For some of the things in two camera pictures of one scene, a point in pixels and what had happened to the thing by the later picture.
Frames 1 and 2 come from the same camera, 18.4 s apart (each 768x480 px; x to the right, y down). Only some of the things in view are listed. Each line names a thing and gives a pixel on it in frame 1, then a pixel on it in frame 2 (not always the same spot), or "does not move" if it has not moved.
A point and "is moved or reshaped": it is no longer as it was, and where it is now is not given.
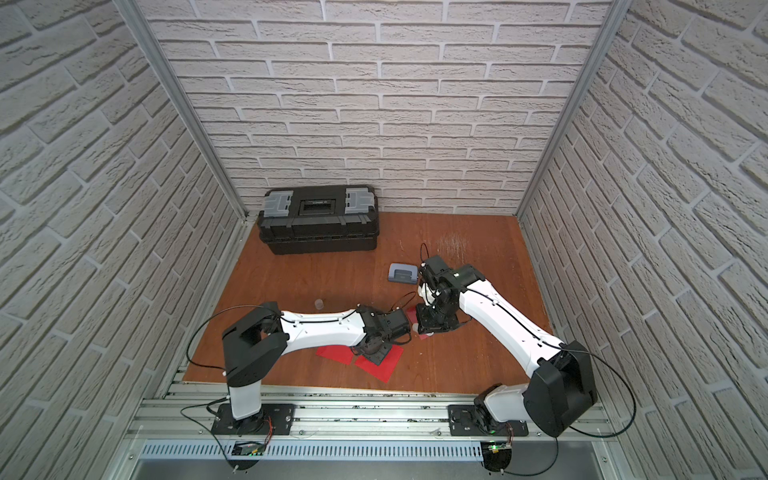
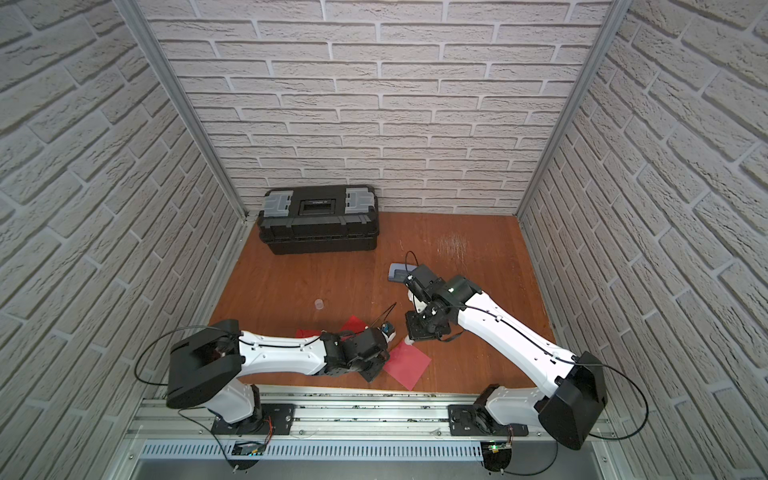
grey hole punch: x=403 y=273 does not move
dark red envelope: x=413 y=316 is moved or reshaped
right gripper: x=425 y=326 does not move
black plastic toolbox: x=319 y=219 does not move
